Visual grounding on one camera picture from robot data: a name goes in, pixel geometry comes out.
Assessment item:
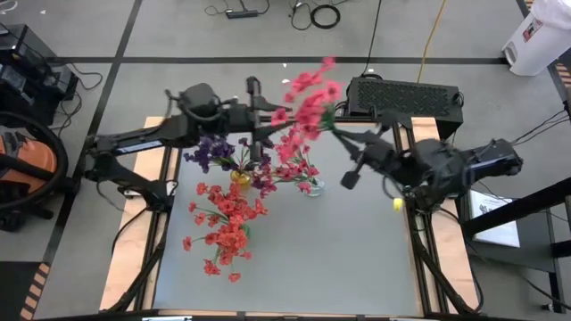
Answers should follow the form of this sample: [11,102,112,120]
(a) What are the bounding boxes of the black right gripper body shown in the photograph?
[361,136,406,180]

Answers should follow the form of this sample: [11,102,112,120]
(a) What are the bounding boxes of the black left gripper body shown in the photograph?
[222,76,265,165]

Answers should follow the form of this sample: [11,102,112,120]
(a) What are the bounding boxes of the red artificial flower bunch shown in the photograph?
[194,181,269,224]
[181,200,251,255]
[203,249,254,284]

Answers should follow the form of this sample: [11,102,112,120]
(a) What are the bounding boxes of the clear glass vase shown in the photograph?
[307,177,326,198]

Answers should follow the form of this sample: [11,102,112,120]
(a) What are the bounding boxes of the black perforated computer case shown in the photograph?
[346,76,465,144]

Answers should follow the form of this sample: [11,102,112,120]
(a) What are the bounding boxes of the black power strip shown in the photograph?
[225,8,261,21]

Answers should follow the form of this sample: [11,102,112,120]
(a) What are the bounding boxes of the white paper booklet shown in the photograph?
[468,189,522,249]

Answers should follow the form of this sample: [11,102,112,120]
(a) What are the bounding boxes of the black metal stand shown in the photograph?
[459,177,571,313]

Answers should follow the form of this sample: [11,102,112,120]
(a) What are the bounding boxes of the orange vacuum cleaner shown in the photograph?
[0,111,70,213]
[0,127,81,233]

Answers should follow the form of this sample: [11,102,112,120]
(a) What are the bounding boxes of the white pedal trash bin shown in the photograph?
[501,0,571,77]

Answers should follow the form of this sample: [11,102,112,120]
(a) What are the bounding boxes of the black equipment cart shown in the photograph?
[0,22,80,128]

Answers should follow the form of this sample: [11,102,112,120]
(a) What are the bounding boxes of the coiled black cable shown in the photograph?
[310,3,343,30]

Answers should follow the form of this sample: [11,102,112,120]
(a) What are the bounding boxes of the long black cable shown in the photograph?
[360,0,384,78]

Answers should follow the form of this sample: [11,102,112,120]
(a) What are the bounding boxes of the yellow cable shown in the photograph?
[416,0,449,85]

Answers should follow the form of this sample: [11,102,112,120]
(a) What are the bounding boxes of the black floor cables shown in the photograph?
[508,109,571,148]

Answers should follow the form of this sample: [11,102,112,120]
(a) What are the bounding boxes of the black orange-striped cable ramp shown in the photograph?
[547,62,571,90]
[20,260,53,321]

